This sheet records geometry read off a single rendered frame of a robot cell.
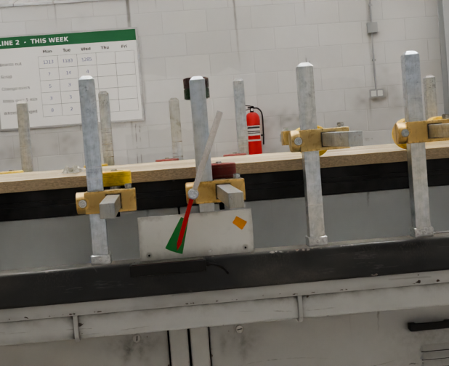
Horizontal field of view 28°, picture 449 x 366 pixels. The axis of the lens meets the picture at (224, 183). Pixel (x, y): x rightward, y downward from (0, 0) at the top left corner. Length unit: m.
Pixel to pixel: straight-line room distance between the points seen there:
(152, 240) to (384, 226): 0.64
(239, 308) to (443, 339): 0.62
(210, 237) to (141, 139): 7.17
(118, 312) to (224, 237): 0.30
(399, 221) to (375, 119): 7.14
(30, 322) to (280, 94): 7.36
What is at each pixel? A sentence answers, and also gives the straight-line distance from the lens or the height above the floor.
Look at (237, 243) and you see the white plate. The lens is 2.09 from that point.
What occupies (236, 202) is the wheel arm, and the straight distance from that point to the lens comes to 1.76.
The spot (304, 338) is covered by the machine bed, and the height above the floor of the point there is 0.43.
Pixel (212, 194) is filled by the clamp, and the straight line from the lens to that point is 2.08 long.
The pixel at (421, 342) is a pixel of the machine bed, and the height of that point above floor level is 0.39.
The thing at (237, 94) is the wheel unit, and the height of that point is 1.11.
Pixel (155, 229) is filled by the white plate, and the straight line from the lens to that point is 2.08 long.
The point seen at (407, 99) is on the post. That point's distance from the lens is 2.16.
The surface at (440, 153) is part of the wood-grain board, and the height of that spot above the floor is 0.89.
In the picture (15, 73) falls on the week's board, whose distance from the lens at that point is 9.34.
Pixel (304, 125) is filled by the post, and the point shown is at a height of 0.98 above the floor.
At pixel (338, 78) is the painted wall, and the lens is 9.44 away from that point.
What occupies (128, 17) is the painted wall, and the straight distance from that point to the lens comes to 9.32.
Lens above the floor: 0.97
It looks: 3 degrees down
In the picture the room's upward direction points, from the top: 4 degrees counter-clockwise
